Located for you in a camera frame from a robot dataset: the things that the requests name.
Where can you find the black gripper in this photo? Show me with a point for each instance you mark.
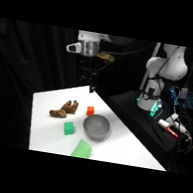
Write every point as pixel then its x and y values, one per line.
pixel 87 67

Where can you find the red cube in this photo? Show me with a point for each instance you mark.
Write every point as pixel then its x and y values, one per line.
pixel 90 110

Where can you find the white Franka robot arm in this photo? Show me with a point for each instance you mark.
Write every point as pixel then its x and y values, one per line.
pixel 166 66

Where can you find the green cube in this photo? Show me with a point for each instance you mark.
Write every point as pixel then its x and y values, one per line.
pixel 68 128

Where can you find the brown plush toy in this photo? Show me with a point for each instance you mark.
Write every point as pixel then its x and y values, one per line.
pixel 64 109

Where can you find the grey metal bowl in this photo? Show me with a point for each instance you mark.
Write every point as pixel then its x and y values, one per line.
pixel 96 126

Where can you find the black robot stand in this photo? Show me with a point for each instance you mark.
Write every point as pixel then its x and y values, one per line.
pixel 137 121

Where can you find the green wedge block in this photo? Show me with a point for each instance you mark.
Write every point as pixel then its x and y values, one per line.
pixel 82 149

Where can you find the green-lit control box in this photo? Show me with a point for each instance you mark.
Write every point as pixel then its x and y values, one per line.
pixel 156 110

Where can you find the black curtain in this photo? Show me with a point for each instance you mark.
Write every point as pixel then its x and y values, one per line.
pixel 24 73

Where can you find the white cylinder with red tip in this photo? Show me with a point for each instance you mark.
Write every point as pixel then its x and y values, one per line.
pixel 167 127

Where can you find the white power adapter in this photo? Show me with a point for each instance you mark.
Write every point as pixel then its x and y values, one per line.
pixel 178 123

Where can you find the brown wrist camera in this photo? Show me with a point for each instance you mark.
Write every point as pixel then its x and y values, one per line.
pixel 106 57

